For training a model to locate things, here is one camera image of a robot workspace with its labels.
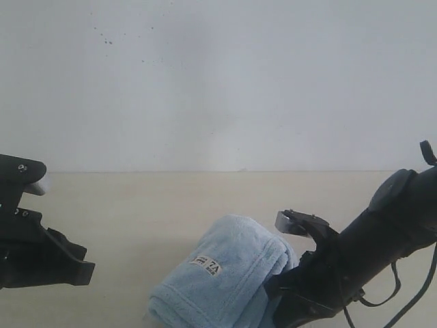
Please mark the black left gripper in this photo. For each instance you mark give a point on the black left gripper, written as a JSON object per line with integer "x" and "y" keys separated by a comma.
{"x": 24, "y": 251}

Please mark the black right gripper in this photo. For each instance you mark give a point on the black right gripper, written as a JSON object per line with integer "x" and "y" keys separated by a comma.
{"x": 306, "y": 293}

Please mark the light blue terry towel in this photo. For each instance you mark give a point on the light blue terry towel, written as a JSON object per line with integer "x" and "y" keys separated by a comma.
{"x": 221, "y": 283}

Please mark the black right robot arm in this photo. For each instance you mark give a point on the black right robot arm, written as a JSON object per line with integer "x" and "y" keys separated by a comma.
{"x": 400, "y": 219}

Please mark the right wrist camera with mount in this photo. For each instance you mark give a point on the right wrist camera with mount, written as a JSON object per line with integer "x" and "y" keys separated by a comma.
{"x": 305, "y": 225}

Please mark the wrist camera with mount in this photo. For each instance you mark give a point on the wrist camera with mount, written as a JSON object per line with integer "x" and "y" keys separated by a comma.
{"x": 305, "y": 225}
{"x": 19, "y": 176}

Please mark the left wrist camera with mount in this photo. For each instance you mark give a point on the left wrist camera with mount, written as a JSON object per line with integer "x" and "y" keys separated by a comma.
{"x": 19, "y": 176}

